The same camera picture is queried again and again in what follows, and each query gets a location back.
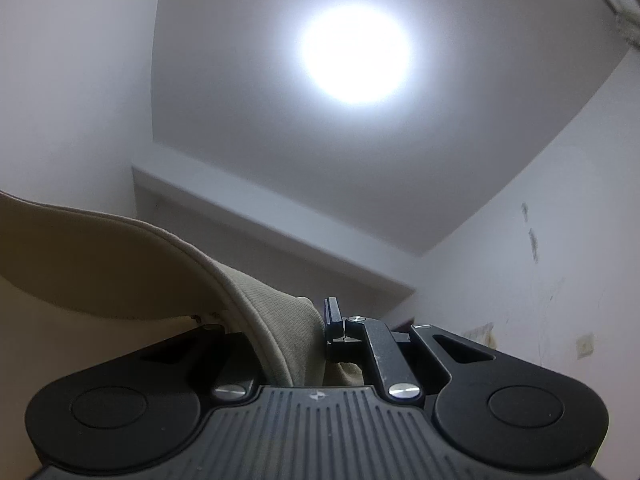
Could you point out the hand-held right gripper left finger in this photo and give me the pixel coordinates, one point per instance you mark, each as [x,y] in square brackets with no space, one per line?
[234,360]

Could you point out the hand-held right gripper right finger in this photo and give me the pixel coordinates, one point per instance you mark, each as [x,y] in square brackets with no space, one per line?
[331,318]

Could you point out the cream garment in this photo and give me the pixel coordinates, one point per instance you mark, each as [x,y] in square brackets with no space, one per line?
[100,260]

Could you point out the round ceiling light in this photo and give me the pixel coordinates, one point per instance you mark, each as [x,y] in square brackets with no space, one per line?
[354,54]

